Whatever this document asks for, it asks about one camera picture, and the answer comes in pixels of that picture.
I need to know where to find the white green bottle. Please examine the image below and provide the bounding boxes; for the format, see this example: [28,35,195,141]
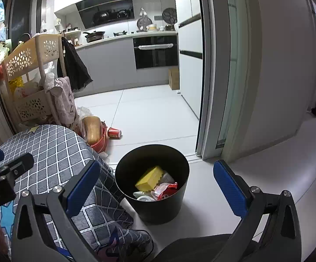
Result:
[133,191,157,202]

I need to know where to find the yellow ridged sponge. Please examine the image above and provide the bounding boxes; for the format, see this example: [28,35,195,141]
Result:
[135,166,164,192]

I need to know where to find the red snack wrapper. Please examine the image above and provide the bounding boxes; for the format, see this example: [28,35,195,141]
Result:
[151,183,178,200]

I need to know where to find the grey checked tablecloth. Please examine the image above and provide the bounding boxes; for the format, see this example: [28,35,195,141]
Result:
[0,125,154,261]

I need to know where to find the pink floral cloth bag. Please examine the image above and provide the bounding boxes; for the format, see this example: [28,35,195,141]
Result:
[44,72,76,125]

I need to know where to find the brown bread bag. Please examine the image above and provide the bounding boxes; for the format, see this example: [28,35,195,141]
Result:
[82,116,102,145]

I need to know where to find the beige plastic storage rack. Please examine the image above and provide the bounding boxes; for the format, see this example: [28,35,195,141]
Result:
[1,34,66,125]

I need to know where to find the black trash bin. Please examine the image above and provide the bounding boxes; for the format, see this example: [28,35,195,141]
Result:
[115,144,190,225]

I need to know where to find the black hanging cloth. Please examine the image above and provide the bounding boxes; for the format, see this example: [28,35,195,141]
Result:
[61,37,93,92]

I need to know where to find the black wok on stove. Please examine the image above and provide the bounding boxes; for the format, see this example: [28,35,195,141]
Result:
[83,31,105,43]

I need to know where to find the cardboard box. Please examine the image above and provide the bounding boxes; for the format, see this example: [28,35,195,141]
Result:
[169,67,180,91]

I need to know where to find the black range hood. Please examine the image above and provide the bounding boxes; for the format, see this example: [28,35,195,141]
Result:
[76,0,135,29]

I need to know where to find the black built-in oven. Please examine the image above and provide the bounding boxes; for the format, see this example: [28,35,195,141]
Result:
[133,36,178,69]

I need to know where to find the white refrigerator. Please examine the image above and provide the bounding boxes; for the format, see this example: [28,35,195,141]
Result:
[178,14,203,117]

